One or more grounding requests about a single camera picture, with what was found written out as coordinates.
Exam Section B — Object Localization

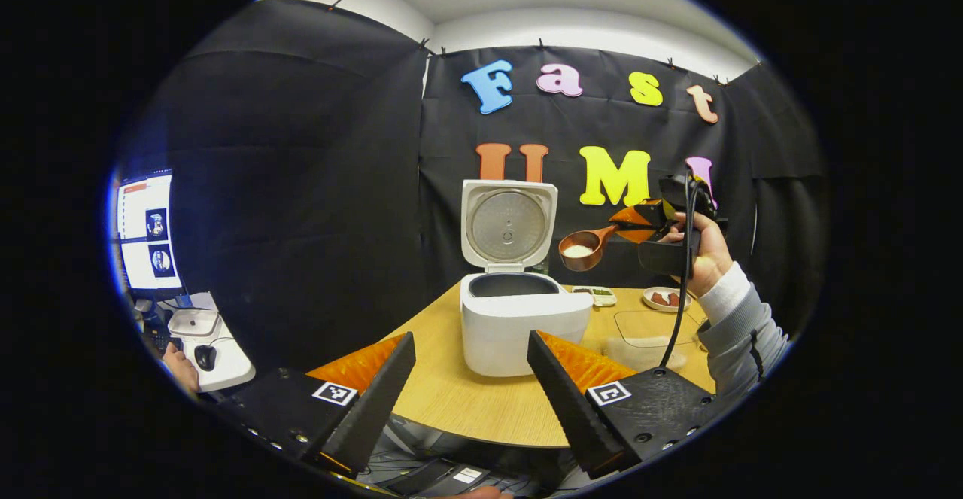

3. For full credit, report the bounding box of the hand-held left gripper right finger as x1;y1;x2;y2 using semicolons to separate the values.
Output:
527;330;734;479

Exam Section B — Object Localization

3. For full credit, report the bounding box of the computer monitor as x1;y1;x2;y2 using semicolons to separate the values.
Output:
115;170;184;293

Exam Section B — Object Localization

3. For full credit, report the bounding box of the white side table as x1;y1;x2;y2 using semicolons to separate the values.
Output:
167;309;257;393

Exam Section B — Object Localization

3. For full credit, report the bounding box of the white divided grain tray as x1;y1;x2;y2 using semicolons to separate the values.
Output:
572;286;618;308

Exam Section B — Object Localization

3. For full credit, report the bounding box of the white rice cooker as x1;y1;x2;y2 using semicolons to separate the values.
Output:
460;179;595;378

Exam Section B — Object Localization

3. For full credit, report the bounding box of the black case with white label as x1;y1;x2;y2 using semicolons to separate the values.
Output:
387;458;490;497

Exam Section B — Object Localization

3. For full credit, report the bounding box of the clear container of rice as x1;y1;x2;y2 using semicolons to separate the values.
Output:
606;309;709;373

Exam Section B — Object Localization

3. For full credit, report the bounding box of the brown wooden spoon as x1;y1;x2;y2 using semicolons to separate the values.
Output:
558;222;625;272

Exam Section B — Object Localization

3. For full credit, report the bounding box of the white round plate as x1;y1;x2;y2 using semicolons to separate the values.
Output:
643;286;691;312

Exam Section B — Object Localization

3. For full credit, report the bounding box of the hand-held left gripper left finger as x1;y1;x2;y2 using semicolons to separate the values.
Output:
218;332;417;477

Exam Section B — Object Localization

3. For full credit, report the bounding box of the black cable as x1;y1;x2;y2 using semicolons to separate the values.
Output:
659;175;715;370

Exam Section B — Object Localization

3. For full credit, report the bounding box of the black backdrop cloth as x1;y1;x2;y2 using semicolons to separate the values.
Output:
124;0;828;379

